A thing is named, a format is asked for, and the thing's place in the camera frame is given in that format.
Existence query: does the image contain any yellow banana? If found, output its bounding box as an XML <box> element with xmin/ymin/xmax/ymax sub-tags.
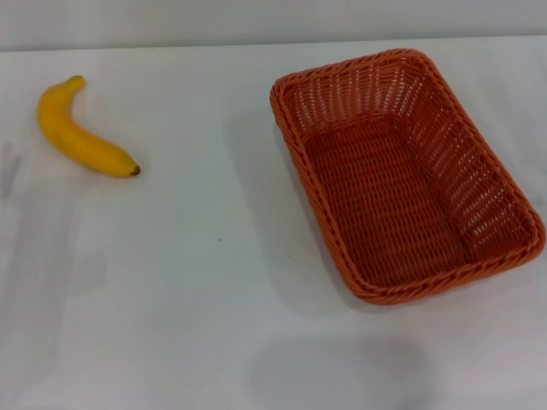
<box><xmin>36</xmin><ymin>74</ymin><xmax>142</xmax><ymax>179</ymax></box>

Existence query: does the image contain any orange woven rectangular basket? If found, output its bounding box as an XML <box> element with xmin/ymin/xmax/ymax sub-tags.
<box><xmin>269</xmin><ymin>48</ymin><xmax>547</xmax><ymax>307</ymax></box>

